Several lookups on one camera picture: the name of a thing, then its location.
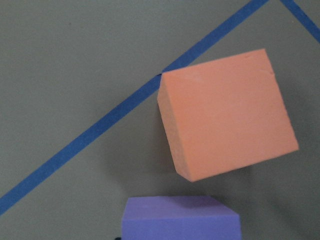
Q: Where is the orange foam block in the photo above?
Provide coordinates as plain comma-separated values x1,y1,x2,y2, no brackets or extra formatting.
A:
157,49,299,182

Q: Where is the purple foam block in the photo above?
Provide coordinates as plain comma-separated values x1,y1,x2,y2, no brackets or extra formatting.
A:
121,196,242,240

